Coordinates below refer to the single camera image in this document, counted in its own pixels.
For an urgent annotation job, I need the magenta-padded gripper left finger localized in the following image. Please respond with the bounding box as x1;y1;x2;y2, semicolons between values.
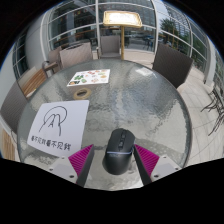
47;143;95;188

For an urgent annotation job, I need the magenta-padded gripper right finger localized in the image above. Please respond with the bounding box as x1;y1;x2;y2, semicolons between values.
133;143;183;186

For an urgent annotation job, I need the black computer mouse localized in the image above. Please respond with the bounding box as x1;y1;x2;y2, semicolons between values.
102;128;137;176

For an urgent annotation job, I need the white mouse pad black drawing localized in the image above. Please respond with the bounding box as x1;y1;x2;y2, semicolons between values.
26;99;90;159

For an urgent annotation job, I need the colourful picture menu sheet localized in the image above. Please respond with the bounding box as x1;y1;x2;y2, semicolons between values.
66;68;111;88

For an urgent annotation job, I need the dark grey wicker chair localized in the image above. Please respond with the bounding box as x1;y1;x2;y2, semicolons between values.
0;80;30;135

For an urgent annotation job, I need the dark metal folding table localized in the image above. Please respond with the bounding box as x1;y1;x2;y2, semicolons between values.
200;84;224;137

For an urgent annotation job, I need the wooden slat bench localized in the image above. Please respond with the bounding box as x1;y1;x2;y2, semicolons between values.
16;65;48;98

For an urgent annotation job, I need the dark brown wicker chair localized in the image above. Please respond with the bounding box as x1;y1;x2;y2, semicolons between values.
151;42;195;90

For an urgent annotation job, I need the brown wicker chair wide back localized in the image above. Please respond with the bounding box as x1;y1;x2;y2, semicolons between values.
58;41;95;71

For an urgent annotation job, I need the gold-framed menu stand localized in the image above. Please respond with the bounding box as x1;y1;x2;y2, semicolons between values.
102;10;143;61

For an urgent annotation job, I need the tan round table ring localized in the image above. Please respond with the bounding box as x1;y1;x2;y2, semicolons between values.
72;87;92;101

